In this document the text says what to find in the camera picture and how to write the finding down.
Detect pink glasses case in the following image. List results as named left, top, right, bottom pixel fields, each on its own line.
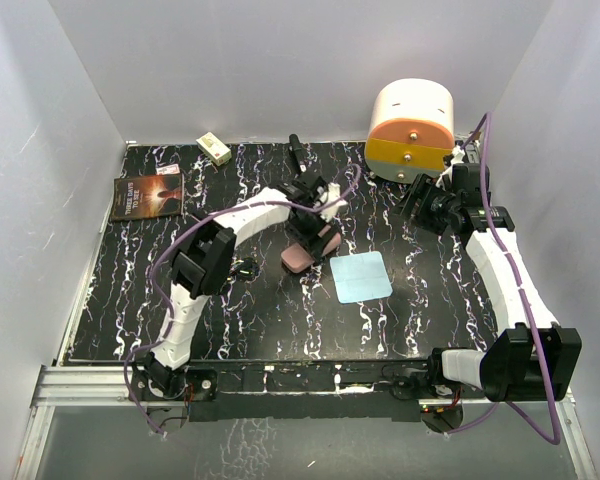
left=281, top=233, right=342, bottom=274

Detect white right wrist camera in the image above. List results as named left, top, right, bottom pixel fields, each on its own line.
left=442, top=141, right=480, bottom=176

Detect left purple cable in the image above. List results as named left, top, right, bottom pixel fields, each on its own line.
left=122, top=163, right=364, bottom=437

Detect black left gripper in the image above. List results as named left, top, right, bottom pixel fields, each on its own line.
left=286, top=205, right=337, bottom=261

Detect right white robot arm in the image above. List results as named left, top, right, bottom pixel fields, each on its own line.
left=398, top=163, right=582, bottom=402

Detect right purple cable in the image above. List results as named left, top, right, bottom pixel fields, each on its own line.
left=447, top=112, right=564, bottom=446

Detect black marker pen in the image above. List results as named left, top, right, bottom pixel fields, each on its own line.
left=288, top=134, right=307, bottom=175

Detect black sunglasses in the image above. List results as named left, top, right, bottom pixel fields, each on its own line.
left=227, top=257, right=260, bottom=282

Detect light blue cleaning cloth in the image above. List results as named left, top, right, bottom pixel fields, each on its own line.
left=330, top=251, right=393, bottom=304

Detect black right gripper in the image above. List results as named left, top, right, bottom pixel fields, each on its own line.
left=391, top=173, right=461, bottom=235

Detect round drawer cabinet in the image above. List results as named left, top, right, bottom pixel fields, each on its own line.
left=364, top=78, right=455, bottom=184

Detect small cream box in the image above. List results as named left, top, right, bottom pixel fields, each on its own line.
left=196, top=132, right=232, bottom=166

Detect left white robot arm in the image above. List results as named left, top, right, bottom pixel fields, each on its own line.
left=141, top=173, right=346, bottom=399

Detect small pink card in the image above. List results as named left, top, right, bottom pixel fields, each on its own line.
left=156, top=164, right=181, bottom=175

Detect dark book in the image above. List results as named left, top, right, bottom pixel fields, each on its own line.
left=110, top=173, right=184, bottom=221

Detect purple cable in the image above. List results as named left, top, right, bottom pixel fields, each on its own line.
left=122, top=163, right=364, bottom=437
left=447, top=112, right=564, bottom=446

